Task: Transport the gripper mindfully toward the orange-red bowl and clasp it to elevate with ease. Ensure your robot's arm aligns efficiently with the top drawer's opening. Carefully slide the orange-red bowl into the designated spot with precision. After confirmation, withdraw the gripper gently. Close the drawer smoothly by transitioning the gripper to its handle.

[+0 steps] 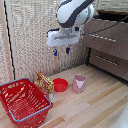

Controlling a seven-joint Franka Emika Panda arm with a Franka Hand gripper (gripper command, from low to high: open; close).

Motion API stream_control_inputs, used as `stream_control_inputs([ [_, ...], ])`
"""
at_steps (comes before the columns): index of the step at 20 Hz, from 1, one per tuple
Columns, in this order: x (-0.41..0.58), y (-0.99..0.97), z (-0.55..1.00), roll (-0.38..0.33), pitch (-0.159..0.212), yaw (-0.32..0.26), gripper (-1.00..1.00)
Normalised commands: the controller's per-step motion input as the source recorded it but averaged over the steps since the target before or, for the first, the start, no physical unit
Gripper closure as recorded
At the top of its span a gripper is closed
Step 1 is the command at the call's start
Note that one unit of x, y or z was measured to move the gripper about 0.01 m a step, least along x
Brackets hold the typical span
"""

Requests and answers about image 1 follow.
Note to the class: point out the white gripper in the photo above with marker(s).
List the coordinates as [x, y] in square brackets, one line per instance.
[63, 37]

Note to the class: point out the orange-red bowl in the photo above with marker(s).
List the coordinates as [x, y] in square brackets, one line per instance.
[60, 84]

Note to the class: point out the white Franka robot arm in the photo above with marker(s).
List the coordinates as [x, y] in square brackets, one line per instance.
[71, 11]

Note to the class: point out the brown drawer cabinet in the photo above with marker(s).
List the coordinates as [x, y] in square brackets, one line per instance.
[106, 46]

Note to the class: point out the woven beige blind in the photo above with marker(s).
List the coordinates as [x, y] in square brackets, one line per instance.
[30, 40]

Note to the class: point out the orange yellow snack box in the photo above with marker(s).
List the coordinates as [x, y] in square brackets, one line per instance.
[45, 83]

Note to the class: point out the pink cup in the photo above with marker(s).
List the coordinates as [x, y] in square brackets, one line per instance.
[79, 83]

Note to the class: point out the red shopping basket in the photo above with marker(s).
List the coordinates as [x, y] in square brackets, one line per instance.
[23, 103]

